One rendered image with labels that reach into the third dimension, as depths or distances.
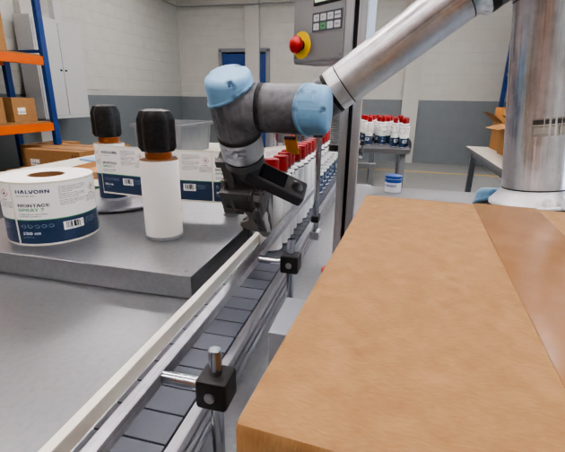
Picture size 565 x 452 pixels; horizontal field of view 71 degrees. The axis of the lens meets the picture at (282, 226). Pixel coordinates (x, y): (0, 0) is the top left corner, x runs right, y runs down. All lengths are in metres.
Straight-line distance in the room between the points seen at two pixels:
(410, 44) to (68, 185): 0.76
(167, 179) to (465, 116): 7.86
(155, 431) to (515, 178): 0.53
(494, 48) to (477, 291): 8.46
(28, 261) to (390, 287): 0.89
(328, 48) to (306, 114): 0.39
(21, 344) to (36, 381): 0.11
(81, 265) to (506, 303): 0.82
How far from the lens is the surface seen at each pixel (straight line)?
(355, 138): 0.93
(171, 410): 0.49
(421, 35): 0.72
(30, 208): 1.03
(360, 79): 0.72
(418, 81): 8.36
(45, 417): 0.61
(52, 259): 0.96
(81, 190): 1.04
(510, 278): 0.24
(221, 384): 0.37
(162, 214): 0.96
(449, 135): 8.54
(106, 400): 0.48
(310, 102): 0.60
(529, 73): 0.60
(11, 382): 0.69
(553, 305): 0.22
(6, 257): 1.05
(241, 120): 0.63
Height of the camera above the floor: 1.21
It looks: 18 degrees down
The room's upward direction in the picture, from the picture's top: 1 degrees clockwise
